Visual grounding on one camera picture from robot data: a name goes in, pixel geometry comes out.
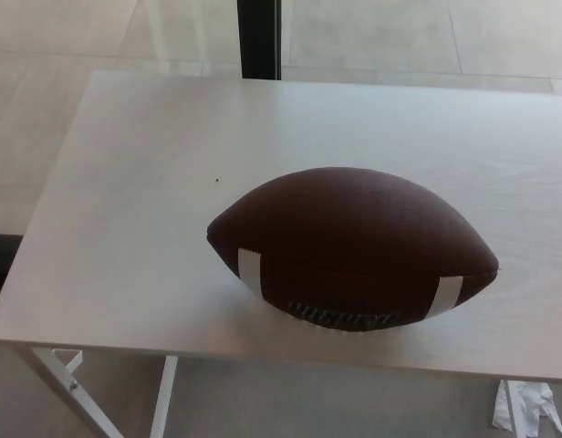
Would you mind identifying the brown leather american football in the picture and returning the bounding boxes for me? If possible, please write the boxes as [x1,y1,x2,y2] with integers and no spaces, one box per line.
[205,165,500,330]

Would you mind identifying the black vertical pillar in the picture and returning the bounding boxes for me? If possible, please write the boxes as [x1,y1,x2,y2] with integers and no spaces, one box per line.
[237,0,283,81]

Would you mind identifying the dark low object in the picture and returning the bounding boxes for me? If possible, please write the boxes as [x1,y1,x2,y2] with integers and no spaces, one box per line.
[0,232,23,316]

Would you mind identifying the white metal table leg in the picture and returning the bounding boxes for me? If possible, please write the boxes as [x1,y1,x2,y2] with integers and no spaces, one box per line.
[505,381,522,438]

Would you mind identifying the white crumpled cloth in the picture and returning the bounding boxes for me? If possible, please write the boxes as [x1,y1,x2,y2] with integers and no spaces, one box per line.
[492,379,562,438]

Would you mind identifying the white metal table frame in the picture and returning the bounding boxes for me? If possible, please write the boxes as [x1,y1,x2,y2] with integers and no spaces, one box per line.
[28,346,179,438]

